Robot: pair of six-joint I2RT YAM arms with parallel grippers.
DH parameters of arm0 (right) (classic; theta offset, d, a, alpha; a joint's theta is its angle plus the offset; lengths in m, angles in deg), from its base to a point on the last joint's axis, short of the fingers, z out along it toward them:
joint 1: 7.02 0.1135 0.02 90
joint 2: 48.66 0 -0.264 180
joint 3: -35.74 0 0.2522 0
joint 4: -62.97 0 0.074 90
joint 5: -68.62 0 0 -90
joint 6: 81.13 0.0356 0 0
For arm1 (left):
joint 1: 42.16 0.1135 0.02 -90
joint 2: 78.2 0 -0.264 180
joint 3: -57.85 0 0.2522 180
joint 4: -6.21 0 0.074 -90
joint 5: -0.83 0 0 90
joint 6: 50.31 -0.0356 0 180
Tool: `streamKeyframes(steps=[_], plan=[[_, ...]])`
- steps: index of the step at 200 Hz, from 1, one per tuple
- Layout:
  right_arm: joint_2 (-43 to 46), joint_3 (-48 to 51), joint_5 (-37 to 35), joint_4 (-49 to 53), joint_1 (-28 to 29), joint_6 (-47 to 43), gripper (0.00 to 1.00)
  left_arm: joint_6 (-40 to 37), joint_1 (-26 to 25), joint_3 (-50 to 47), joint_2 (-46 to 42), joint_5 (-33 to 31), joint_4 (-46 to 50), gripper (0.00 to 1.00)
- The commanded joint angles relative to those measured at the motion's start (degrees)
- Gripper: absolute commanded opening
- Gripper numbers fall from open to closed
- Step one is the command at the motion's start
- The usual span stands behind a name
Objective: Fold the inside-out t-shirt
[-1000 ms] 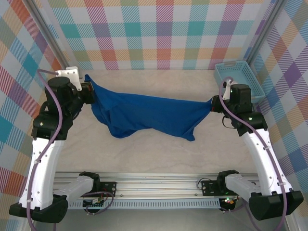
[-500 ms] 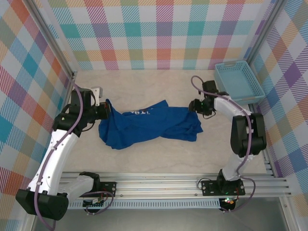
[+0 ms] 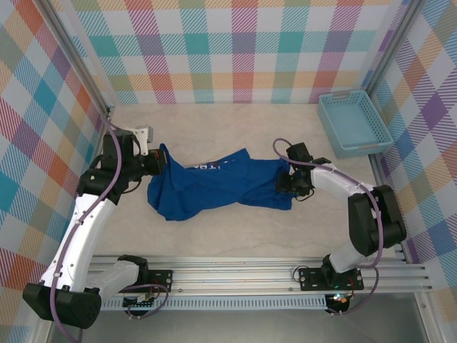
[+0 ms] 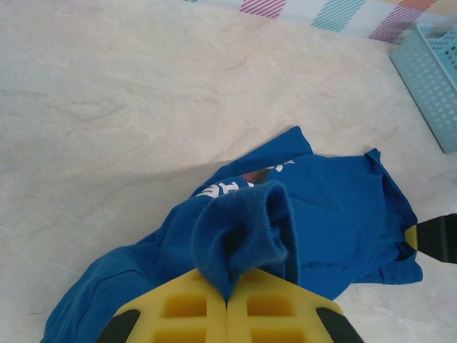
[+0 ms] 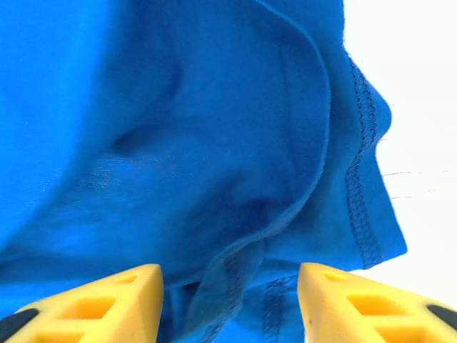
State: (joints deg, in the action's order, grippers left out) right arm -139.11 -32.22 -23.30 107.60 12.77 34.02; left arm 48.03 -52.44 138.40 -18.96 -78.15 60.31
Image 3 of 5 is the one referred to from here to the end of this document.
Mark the light blue plastic basket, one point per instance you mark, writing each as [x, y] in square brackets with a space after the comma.
[353, 121]

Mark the blue t-shirt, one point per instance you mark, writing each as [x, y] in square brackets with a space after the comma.
[214, 186]

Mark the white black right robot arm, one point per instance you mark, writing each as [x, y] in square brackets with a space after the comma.
[378, 221]

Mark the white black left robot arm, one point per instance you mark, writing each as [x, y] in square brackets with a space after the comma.
[85, 228]

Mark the circuit board with lit LED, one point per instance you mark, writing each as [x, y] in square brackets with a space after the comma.
[339, 302]

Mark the small circuit board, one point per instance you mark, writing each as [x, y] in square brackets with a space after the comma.
[139, 303]

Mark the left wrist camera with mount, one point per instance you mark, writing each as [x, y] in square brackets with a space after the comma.
[141, 137]

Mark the aluminium side rail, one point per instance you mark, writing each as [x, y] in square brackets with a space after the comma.
[106, 121]
[377, 168]

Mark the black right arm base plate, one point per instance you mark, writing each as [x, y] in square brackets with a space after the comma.
[310, 280]

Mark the long aluminium base rail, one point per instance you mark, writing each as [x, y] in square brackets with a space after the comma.
[232, 275]

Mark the aluminium frame post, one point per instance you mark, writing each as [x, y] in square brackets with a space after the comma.
[80, 53]
[385, 53]

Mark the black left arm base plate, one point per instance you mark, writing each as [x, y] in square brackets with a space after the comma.
[162, 280]

